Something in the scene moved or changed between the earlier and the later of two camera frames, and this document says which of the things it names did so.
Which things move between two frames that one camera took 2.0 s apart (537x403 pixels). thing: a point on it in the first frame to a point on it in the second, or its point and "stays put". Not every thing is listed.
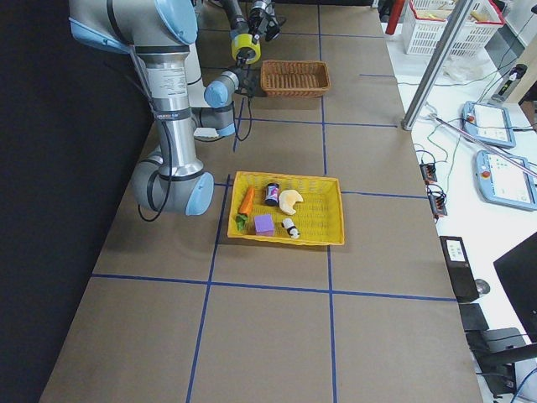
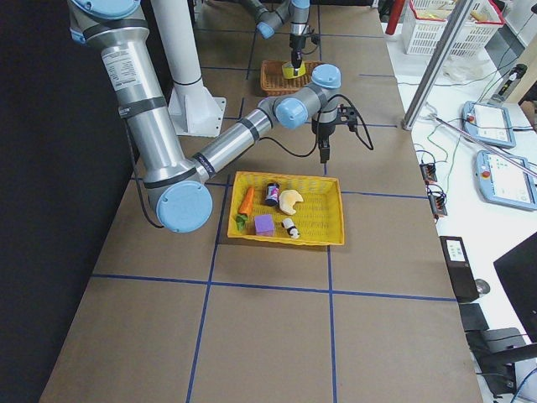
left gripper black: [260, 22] to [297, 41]
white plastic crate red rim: [424, 22] stays put
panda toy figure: [291, 228] stays put
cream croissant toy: [287, 199] stays put
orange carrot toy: [247, 206] stays put
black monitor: [518, 271] stays put
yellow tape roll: [245, 40] to [288, 70]
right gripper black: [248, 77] to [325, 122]
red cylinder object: [396, 12] stays put
